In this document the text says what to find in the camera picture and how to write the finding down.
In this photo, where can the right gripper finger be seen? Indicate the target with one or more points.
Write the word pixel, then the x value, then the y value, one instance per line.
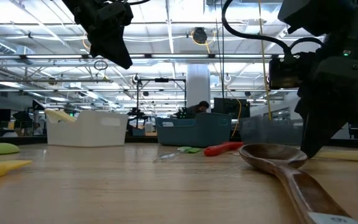
pixel 319 130

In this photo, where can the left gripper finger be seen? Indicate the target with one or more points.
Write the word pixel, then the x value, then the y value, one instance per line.
pixel 102 45
pixel 121 43

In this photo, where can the brown wooden spoon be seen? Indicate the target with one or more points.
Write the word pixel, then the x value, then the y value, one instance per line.
pixel 272 155

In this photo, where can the red silicone spoon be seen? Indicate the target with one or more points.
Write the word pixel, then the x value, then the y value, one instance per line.
pixel 216 150

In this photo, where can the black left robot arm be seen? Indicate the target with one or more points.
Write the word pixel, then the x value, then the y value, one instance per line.
pixel 71 4

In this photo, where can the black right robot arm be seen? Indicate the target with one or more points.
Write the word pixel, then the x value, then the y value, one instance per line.
pixel 337 15

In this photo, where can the round hanging lamp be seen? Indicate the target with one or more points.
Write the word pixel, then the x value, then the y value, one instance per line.
pixel 227 77
pixel 135 79

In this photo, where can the grey translucent plastic bin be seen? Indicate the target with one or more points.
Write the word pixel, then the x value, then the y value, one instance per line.
pixel 269 132

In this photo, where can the long overhead light bar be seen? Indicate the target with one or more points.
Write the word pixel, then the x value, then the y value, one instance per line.
pixel 179 56

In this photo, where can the black ceiling device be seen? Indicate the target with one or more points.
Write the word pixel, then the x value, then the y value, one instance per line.
pixel 200 35

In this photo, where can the white plastic bin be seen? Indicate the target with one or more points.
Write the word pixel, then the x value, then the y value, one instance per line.
pixel 89 130

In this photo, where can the white building column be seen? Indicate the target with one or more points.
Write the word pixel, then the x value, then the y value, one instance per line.
pixel 198 93

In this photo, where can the black monitor back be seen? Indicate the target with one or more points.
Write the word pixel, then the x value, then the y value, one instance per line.
pixel 228 107

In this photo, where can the person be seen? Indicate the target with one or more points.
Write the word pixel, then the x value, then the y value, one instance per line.
pixel 197 109

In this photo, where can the teal plastic bin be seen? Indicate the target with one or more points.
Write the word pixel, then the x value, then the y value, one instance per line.
pixel 194 133

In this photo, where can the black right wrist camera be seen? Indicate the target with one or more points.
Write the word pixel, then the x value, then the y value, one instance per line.
pixel 291 71

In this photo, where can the black metal stand frame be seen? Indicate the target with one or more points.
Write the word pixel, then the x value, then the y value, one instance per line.
pixel 162 80

